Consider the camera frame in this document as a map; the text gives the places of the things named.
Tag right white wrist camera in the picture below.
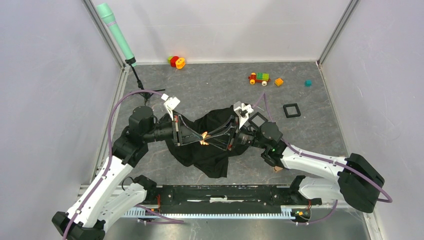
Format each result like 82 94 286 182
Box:
233 101 254 129

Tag colourful toy train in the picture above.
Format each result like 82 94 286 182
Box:
248 72 271 86

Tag purple cable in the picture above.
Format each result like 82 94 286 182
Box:
61 90 185 240
253 92 393 226

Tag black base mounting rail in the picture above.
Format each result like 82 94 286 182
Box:
143 184 323 214

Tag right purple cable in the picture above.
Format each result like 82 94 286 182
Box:
253 92 393 226

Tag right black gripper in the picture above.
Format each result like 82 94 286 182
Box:
204 115 268 151

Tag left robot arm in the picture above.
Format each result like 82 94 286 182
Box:
52 106 204 240

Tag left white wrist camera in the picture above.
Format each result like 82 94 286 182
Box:
161 93 181 119

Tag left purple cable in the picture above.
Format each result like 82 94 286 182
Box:
61 90 185 240

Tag wooden tan cube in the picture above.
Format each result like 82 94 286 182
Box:
273 166 284 173

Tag black square frame box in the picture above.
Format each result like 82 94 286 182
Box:
283 103 301 119

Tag black square display frame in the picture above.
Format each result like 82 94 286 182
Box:
248 112 268 129

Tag black t-shirt garment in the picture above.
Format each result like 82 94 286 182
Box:
165 105 249 179

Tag red orange green toy blocks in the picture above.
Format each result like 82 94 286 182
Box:
167 55 186 70

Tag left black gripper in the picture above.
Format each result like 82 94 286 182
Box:
143 113 203 146

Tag black microphone tripod stand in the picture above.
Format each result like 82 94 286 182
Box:
125 57 154 106

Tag orange butterfly brooch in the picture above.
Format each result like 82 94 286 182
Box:
199 131 209 146

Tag green microphone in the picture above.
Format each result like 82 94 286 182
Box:
96 3 137 67

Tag orange yellow toy brick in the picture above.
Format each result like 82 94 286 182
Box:
274 78 284 87

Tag teal small cube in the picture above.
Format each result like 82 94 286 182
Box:
304 79 312 87

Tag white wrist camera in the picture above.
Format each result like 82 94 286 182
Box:
233 101 254 129
161 93 181 119

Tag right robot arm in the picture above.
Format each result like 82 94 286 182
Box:
203 114 385 213

